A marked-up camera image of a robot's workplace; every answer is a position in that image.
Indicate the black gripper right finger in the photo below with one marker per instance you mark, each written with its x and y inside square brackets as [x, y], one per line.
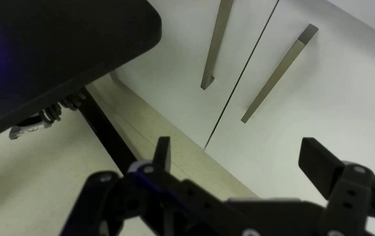
[349, 191]

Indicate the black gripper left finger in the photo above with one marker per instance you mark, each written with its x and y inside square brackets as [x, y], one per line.
[152, 200]

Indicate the grey metal clamp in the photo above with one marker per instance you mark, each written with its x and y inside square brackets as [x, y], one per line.
[37, 119]

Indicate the black robot table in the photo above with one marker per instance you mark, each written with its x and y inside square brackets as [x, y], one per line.
[56, 47]

